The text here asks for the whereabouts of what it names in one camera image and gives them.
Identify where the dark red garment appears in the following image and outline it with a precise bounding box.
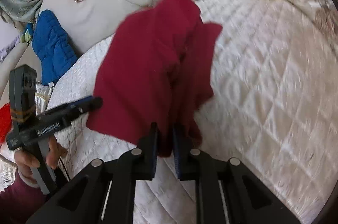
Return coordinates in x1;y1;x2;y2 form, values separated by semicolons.
86;0;222;157

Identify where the person's left hand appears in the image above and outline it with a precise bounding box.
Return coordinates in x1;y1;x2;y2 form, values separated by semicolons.
14;135;68;187

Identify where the bright red cloth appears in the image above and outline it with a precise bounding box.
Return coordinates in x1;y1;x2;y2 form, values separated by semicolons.
0;103;12;146

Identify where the silver gold-trimmed pillow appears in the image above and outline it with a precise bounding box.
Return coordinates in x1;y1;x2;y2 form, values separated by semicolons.
35;84;54;115

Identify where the blue quilted jacket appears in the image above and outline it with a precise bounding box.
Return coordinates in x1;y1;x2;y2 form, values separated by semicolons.
32;9;78;86

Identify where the white quilted bedspread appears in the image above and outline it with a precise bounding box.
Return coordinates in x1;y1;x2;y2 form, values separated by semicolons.
47;0;337;223

